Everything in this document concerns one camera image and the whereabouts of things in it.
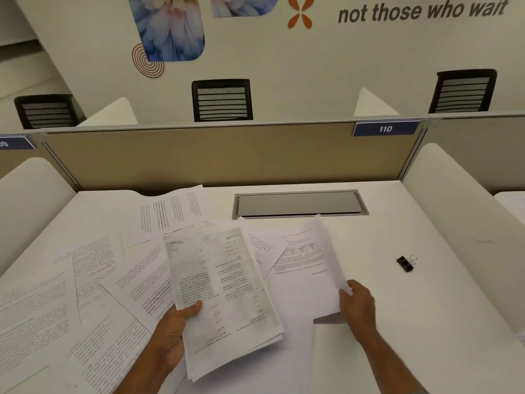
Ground person's right hand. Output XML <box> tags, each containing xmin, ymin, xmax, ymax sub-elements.
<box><xmin>339</xmin><ymin>280</ymin><xmax>377</xmax><ymax>338</ymax></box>

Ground person's left hand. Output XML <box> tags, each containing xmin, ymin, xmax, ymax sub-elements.
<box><xmin>153</xmin><ymin>301</ymin><xmax>204</xmax><ymax>369</ymax></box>

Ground stack of printed pages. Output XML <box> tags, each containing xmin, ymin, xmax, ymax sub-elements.
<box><xmin>163</xmin><ymin>227</ymin><xmax>285</xmax><ymax>383</ymax></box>

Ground single printed sheet with table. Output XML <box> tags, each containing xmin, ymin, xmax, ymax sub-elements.
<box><xmin>266</xmin><ymin>214</ymin><xmax>354</xmax><ymax>325</ymax></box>

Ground person's right forearm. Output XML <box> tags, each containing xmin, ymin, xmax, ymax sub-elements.
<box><xmin>354</xmin><ymin>327</ymin><xmax>430</xmax><ymax>394</ymax></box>

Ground person's left forearm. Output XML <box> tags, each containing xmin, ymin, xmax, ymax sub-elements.
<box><xmin>116</xmin><ymin>340</ymin><xmax>174</xmax><ymax>394</ymax></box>

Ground scattered printed paper sheets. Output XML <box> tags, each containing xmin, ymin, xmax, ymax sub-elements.
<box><xmin>0</xmin><ymin>184</ymin><xmax>290</xmax><ymax>394</ymax></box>

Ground white rounded side divider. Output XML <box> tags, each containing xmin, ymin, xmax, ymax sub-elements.
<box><xmin>77</xmin><ymin>97</ymin><xmax>139</xmax><ymax>127</ymax></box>
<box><xmin>403</xmin><ymin>143</ymin><xmax>525</xmax><ymax>334</ymax></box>
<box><xmin>353</xmin><ymin>87</ymin><xmax>401</xmax><ymax>118</ymax></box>
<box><xmin>0</xmin><ymin>157</ymin><xmax>77</xmax><ymax>279</ymax></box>

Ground beige desk partition panel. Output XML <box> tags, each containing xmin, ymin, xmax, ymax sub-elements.
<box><xmin>0</xmin><ymin>147</ymin><xmax>46</xmax><ymax>181</ymax></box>
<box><xmin>422</xmin><ymin>114</ymin><xmax>525</xmax><ymax>194</ymax></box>
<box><xmin>41</xmin><ymin>120</ymin><xmax>426</xmax><ymax>197</ymax></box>

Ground blue desk number label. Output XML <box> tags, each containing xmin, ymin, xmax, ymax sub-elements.
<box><xmin>0</xmin><ymin>135</ymin><xmax>37</xmax><ymax>152</ymax></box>
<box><xmin>352</xmin><ymin>121</ymin><xmax>421</xmax><ymax>138</ymax></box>

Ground black mesh office chair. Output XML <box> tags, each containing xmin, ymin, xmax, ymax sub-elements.
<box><xmin>14</xmin><ymin>94</ymin><xmax>77</xmax><ymax>130</ymax></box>
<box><xmin>191</xmin><ymin>79</ymin><xmax>253</xmax><ymax>123</ymax></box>
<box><xmin>428</xmin><ymin>69</ymin><xmax>498</xmax><ymax>115</ymax></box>

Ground grey cable tray cover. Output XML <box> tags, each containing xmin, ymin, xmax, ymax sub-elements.
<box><xmin>232</xmin><ymin>189</ymin><xmax>370</xmax><ymax>220</ymax></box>

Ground large flower wall picture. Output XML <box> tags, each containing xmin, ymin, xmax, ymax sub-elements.
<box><xmin>128</xmin><ymin>0</ymin><xmax>206</xmax><ymax>63</ymax></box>

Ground orange petal wall decal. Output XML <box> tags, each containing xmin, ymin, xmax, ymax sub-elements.
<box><xmin>287</xmin><ymin>0</ymin><xmax>316</xmax><ymax>30</ymax></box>

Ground small flower wall picture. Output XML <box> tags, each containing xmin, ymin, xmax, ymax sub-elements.
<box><xmin>209</xmin><ymin>0</ymin><xmax>280</xmax><ymax>18</ymax></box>

